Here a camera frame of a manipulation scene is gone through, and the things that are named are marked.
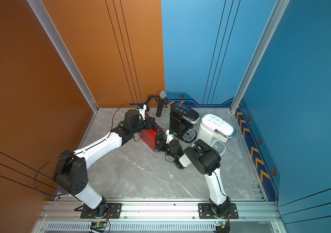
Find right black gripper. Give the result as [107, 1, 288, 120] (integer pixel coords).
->
[153, 139, 177, 160]

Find red coffee machine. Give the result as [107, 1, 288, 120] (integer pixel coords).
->
[139, 124, 166, 151]

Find microphone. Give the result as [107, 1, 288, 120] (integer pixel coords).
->
[130, 91, 168, 117]

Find black coffee machine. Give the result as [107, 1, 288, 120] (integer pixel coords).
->
[169, 103, 201, 143]

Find white coffee machine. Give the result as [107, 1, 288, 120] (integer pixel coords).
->
[196, 114, 236, 155]

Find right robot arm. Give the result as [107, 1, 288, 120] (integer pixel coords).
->
[155, 139, 231, 218]

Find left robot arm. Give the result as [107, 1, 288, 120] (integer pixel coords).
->
[53, 109, 155, 216]

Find right green circuit board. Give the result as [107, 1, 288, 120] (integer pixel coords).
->
[214, 222, 231, 233]

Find green circuit board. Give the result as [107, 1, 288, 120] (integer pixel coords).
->
[214, 222, 231, 233]
[89, 221, 109, 233]

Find left green circuit board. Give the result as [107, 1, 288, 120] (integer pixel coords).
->
[89, 221, 109, 233]

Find purple cube toy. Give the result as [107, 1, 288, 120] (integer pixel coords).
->
[57, 186, 68, 195]

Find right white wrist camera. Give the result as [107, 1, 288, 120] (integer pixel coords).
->
[166, 130, 177, 144]

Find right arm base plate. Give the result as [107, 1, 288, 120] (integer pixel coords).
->
[198, 203, 239, 219]

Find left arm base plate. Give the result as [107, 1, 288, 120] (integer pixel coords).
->
[75, 203, 122, 220]

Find aluminium mounting rail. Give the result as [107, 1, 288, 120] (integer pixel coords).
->
[33, 198, 286, 233]

